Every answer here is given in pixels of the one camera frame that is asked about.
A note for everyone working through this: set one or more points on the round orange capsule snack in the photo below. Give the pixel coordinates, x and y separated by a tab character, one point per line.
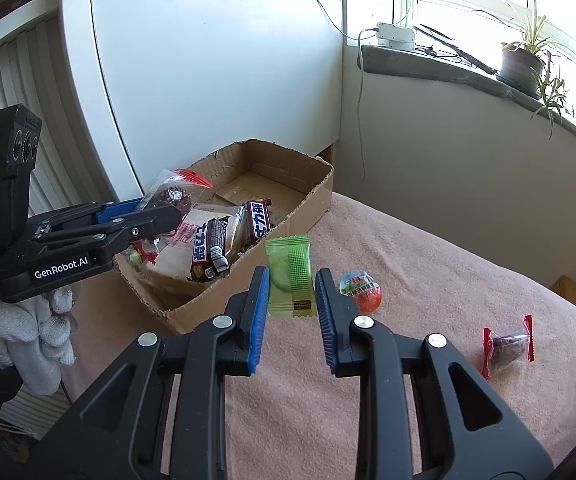
362	292

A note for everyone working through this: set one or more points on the green snack packet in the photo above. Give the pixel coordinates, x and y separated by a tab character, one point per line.
290	265

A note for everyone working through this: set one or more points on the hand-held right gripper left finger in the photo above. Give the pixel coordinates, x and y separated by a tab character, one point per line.
258	320

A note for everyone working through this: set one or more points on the red green candy wrapper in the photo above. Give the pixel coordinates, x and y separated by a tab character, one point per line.
140	255

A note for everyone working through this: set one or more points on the person's left hand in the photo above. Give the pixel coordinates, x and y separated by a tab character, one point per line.
33	345

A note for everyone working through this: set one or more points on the sliced bread packet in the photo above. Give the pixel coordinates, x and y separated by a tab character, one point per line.
173	260

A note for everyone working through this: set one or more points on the white cabinet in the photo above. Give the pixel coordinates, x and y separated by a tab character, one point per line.
218	60

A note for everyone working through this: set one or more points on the white power adapter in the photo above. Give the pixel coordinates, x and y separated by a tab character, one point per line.
394	36

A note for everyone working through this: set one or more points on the potted spider plant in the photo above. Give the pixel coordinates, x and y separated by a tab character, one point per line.
520	67

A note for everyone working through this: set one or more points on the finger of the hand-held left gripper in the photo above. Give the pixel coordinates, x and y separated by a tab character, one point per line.
153	222
118	210

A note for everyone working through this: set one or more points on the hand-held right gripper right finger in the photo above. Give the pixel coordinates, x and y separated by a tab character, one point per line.
325	320

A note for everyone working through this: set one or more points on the clear red-edged snack packet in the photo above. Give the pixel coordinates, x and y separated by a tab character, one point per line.
507	347
173	192

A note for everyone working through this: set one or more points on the white slatted blind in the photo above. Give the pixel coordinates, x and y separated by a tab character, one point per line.
68	110

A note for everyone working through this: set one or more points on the small trailing plant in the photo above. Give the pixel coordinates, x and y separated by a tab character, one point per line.
550	92

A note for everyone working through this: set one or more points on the grey stone windowsill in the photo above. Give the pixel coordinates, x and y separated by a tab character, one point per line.
442	72

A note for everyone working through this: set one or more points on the brown cardboard box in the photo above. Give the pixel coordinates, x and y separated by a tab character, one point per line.
303	215

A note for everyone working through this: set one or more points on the dark chocolate bar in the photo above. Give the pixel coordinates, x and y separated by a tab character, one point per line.
208	252
258	220

